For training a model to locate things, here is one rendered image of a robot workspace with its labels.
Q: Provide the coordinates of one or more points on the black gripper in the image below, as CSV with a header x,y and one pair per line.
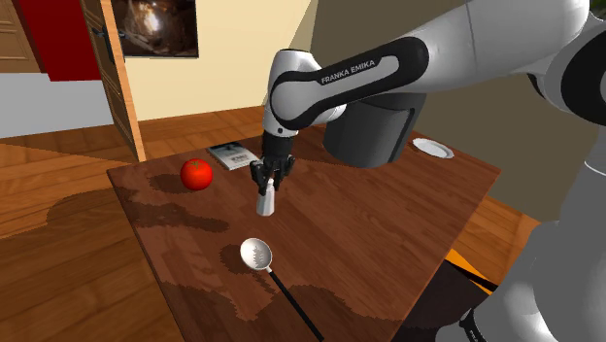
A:
x,y
278,147

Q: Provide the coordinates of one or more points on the wooden table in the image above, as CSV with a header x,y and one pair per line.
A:
x,y
360,227

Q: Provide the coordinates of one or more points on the brown panelled door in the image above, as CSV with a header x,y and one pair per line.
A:
x,y
14,38

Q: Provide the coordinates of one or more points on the open wooden door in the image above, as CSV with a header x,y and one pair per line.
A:
x,y
124,104

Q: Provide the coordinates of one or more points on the grey book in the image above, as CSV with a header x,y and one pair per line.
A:
x,y
233,156

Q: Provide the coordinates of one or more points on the red tomato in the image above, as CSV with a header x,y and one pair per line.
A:
x,y
196,174

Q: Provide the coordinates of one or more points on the white shaker bottle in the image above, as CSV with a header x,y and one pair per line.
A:
x,y
265,204

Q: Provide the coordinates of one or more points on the white plate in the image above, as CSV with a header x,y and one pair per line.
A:
x,y
432,147

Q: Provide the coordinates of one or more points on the dark wall picture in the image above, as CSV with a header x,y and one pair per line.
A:
x,y
156,28

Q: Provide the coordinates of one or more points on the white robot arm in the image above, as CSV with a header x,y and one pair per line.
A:
x,y
478,42

